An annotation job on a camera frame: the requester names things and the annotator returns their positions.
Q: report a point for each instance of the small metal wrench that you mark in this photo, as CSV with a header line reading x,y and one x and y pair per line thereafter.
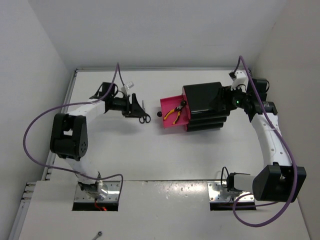
x,y
99,234

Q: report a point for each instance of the black handled scissors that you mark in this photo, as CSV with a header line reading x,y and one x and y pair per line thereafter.
x,y
144,119

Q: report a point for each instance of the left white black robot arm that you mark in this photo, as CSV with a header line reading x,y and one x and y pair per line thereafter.
x,y
69,135

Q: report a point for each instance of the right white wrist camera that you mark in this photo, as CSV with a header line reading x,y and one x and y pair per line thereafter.
x,y
239,77

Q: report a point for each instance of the white front platform board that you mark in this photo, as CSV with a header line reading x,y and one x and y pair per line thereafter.
x,y
148,211

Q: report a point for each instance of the pink top drawer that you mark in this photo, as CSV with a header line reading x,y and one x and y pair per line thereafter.
x,y
184,101

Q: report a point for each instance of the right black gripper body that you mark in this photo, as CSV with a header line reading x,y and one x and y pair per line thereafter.
x,y
235,99

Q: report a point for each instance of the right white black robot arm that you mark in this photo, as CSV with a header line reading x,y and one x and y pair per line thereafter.
x,y
279,180

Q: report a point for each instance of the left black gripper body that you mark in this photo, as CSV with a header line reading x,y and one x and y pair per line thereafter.
x,y
128,106

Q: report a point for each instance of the black drawer cabinet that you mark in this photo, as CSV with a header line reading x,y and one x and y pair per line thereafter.
x,y
201,114

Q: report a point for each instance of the pink drawer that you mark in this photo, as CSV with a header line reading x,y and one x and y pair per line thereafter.
x,y
187,128
184,101
173,114

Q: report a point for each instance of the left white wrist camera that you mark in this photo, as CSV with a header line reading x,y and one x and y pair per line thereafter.
x,y
127,87

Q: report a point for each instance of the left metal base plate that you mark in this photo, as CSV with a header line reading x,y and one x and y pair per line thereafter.
x,y
105,192

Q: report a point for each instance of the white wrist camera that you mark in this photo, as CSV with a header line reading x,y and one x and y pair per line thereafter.
x,y
127,87
239,77

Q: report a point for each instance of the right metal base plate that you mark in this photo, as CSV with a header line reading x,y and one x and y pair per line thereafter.
x,y
219,195

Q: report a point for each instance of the metal base plate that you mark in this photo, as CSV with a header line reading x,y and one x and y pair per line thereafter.
x,y
219,195
105,192

